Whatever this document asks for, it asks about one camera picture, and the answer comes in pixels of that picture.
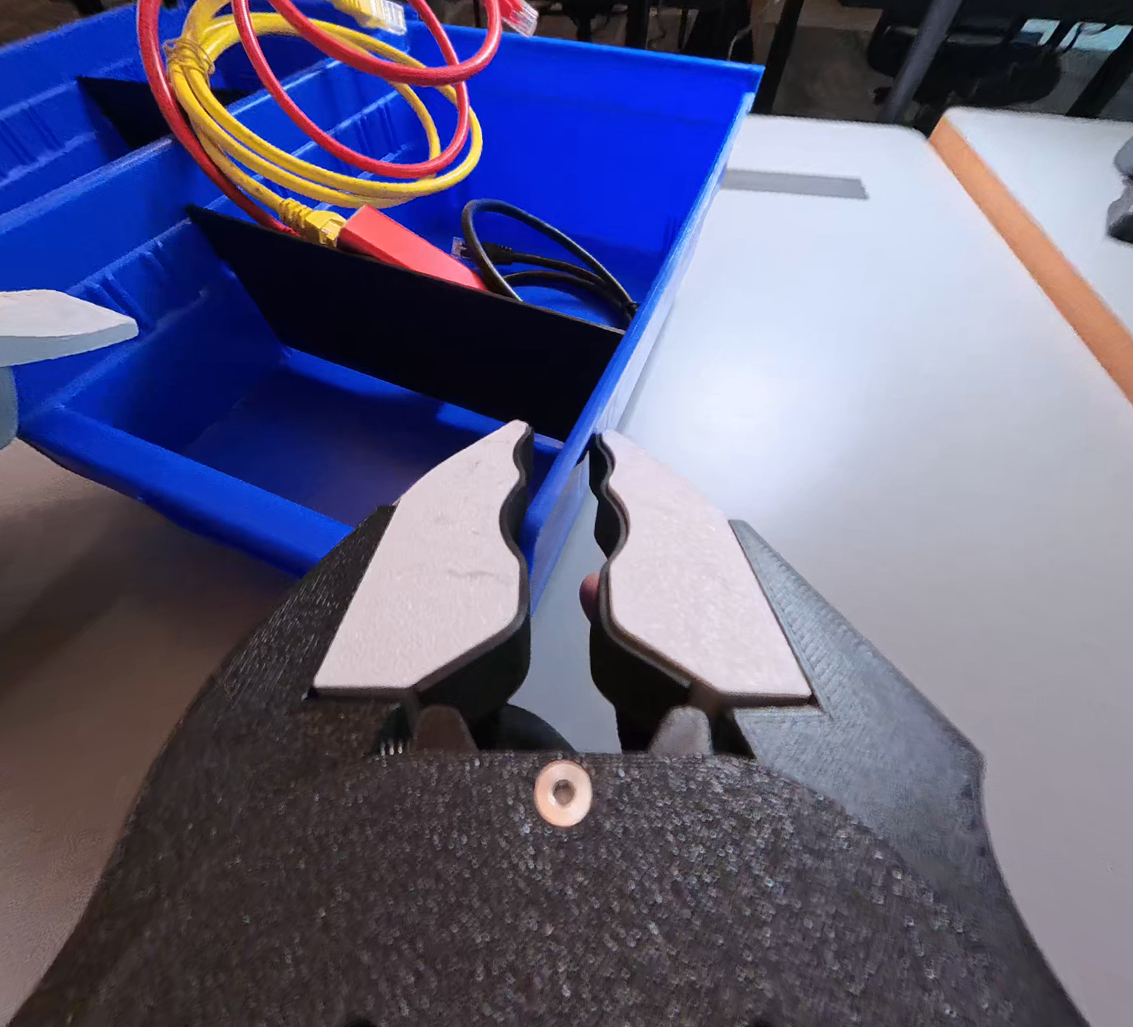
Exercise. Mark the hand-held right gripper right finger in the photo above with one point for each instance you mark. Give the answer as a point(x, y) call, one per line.
point(690, 593)

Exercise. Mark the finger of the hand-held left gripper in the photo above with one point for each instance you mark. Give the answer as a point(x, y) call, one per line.
point(53, 328)
point(7, 408)

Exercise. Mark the black bin divider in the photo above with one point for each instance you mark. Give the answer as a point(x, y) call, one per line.
point(398, 337)
point(115, 107)

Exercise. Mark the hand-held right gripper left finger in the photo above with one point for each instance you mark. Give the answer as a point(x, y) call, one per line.
point(425, 576)

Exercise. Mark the blue plastic bin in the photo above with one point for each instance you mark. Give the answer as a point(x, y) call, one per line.
point(35, 116)
point(310, 443)

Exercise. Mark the black office chair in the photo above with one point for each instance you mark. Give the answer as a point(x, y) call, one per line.
point(974, 71)

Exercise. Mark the grey tripod leg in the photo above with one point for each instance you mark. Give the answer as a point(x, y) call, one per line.
point(947, 1)

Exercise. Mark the grey tape strip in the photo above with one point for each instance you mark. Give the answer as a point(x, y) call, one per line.
point(797, 185)

